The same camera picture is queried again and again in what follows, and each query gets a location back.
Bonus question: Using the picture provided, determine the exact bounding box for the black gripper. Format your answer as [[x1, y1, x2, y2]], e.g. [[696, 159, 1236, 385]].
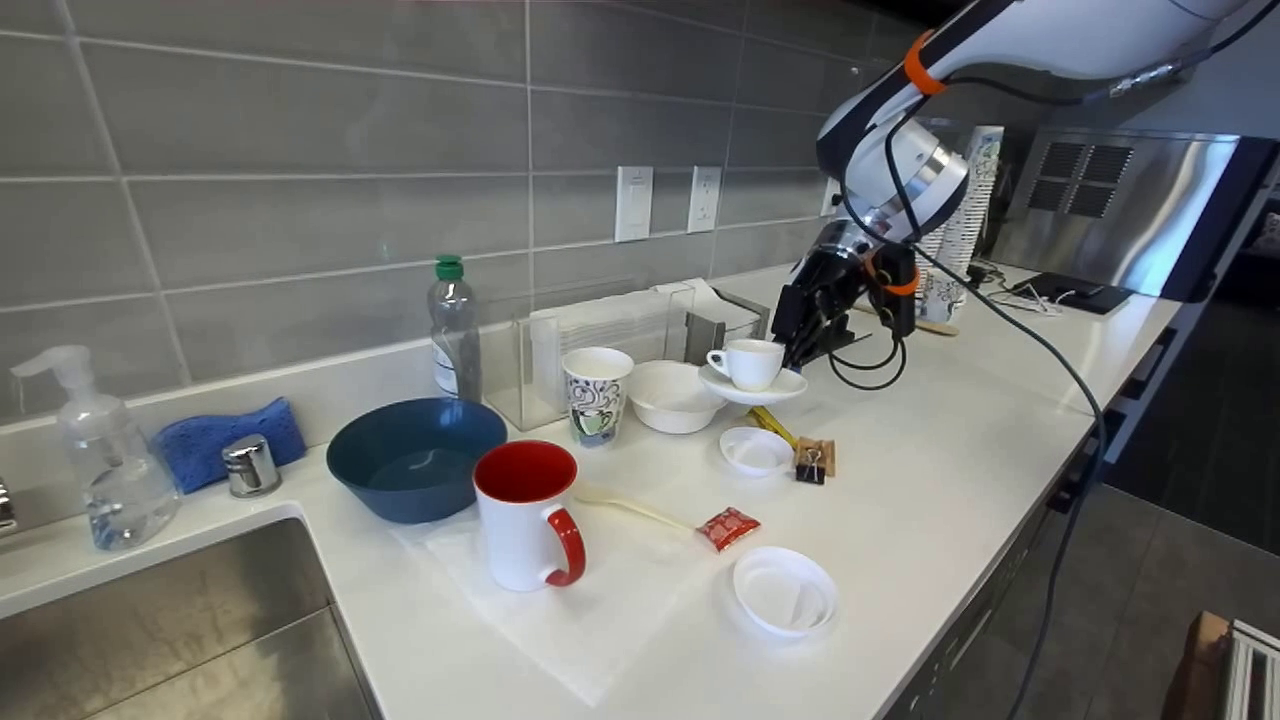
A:
[[769, 221, 899, 377]]

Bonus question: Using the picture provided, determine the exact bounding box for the white saucer plate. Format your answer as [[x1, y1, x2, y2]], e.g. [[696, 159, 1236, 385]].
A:
[[696, 364, 812, 406]]

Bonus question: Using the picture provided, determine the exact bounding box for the small white teacup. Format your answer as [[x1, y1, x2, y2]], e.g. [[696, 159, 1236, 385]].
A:
[[702, 334, 786, 394]]

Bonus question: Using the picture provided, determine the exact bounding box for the yellow plastic stick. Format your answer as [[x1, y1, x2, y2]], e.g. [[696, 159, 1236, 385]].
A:
[[742, 403, 803, 450]]

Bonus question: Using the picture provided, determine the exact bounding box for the white bowl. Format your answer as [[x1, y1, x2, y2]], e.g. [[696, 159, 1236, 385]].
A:
[[618, 356, 728, 441]]

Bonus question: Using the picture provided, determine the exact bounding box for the patterned paper towel roll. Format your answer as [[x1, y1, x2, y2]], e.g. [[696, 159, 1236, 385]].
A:
[[916, 123, 1006, 323]]

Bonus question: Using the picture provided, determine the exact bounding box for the floral print paper cup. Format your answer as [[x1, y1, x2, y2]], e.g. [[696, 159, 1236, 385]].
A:
[[557, 344, 639, 449]]

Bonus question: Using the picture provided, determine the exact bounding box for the small white dish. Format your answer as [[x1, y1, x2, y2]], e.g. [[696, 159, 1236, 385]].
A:
[[723, 539, 845, 645]]

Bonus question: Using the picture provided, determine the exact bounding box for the flat black device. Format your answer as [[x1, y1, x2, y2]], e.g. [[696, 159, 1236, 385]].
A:
[[1003, 266, 1134, 321]]

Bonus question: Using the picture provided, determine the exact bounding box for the red and white mug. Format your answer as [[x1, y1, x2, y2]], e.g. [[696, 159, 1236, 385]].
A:
[[467, 437, 591, 594]]

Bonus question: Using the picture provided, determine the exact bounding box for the translucent white mat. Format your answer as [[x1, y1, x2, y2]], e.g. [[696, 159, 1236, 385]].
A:
[[394, 495, 752, 710]]

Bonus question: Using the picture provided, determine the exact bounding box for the stainless steel appliance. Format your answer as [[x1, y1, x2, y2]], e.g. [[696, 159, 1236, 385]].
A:
[[986, 123, 1253, 302]]

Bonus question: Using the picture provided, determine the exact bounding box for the clear bottle green cap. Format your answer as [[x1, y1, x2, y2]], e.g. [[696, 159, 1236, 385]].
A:
[[424, 251, 483, 406]]

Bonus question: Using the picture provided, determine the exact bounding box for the dark blue bowl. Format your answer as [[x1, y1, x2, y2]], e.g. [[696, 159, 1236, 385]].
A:
[[322, 393, 512, 529]]

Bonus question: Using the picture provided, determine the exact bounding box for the brown cardboard box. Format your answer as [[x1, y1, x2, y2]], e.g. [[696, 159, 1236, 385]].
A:
[[1161, 606, 1280, 720]]

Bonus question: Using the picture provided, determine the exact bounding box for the chrome knob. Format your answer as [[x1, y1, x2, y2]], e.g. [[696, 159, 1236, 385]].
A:
[[214, 433, 288, 505]]

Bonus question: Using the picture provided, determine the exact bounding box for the blue sponge cloth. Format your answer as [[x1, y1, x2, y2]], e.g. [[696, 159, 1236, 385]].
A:
[[148, 393, 311, 500]]

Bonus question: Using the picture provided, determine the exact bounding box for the stainless steel sink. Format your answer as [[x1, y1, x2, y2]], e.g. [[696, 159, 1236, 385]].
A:
[[0, 511, 387, 720]]

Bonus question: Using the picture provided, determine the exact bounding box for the clear soap pump bottle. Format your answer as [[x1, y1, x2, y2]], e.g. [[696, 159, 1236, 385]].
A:
[[6, 340, 182, 557]]

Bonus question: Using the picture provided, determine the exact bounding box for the orange cable strap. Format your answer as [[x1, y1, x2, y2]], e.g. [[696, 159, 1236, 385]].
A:
[[899, 26, 946, 104], [854, 251, 926, 302]]

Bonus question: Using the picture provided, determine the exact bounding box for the white wall outlet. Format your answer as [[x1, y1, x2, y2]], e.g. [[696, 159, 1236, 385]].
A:
[[682, 165, 728, 235], [612, 159, 661, 243]]

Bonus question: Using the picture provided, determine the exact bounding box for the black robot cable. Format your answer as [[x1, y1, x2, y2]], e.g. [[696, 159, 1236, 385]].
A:
[[829, 235, 1120, 720]]

